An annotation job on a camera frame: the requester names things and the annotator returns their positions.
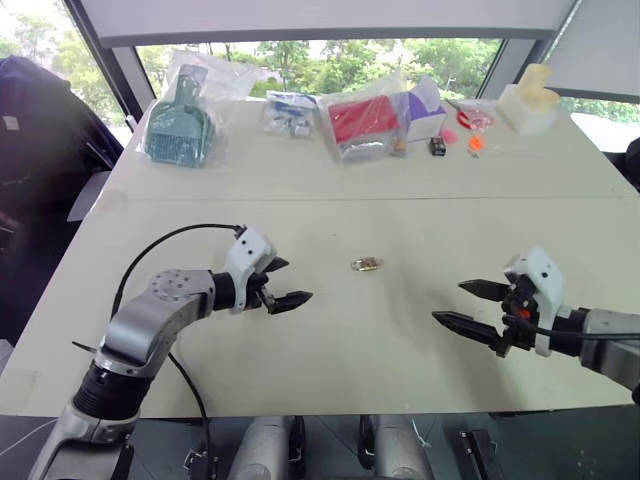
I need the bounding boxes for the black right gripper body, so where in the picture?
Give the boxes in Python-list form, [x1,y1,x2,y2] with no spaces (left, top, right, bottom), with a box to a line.
[491,274,540,358]

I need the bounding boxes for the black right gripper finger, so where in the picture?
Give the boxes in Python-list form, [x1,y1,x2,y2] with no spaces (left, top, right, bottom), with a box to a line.
[431,310,503,347]
[457,278,512,303]

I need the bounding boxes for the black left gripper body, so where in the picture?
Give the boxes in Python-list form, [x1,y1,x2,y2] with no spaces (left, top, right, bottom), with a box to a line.
[247,272,277,312]

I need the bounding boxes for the silver rounded robot leg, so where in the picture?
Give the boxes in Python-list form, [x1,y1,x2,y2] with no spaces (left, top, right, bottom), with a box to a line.
[358,414,434,480]
[228,415,307,480]

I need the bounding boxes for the bag of blue white packets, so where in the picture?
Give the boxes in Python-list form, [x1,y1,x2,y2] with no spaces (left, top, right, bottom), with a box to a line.
[263,90,319,139]

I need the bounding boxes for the red box in plastic bag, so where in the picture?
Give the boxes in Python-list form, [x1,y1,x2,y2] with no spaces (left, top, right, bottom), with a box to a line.
[319,93,407,164]

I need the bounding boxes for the teal dustpan in plastic bag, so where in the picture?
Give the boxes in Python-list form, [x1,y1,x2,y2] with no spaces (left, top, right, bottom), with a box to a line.
[137,49,257,172]

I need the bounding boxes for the red item in clear bag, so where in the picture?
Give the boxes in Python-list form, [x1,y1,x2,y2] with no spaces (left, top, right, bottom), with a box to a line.
[444,97,499,133]

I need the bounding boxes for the purple and white box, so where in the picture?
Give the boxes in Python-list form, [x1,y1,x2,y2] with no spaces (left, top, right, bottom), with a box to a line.
[399,78,449,144]

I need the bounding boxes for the dark object at table edge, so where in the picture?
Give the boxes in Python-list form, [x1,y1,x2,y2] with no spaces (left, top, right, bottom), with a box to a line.
[621,138,640,192]

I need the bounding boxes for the pale yellow foam piece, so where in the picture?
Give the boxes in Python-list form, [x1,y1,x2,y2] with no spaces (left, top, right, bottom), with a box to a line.
[516,63,561,114]

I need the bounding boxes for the dark jacket on chair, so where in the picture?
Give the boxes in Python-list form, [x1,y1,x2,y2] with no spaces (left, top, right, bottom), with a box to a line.
[0,54,125,347]

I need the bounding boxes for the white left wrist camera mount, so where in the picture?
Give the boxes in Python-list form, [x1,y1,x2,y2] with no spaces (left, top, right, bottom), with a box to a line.
[224,227,279,314]

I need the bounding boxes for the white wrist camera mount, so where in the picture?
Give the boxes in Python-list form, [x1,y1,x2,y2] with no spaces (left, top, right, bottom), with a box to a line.
[503,245,572,358]
[224,227,279,314]

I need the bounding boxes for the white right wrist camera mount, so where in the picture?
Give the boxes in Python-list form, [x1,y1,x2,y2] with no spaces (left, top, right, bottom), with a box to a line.
[503,245,572,358]

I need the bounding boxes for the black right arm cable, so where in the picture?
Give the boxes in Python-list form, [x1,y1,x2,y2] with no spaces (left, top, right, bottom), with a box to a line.
[519,319,640,343]

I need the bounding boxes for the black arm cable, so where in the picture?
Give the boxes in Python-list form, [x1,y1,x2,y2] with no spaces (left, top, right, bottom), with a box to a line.
[519,319,640,343]
[111,223,247,480]

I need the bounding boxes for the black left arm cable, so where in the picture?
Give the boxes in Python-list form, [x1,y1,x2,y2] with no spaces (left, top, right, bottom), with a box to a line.
[111,223,247,480]

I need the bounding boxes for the black metal bracket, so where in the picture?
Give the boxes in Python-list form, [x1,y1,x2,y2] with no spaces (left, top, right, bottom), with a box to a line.
[458,428,497,480]
[182,446,222,480]

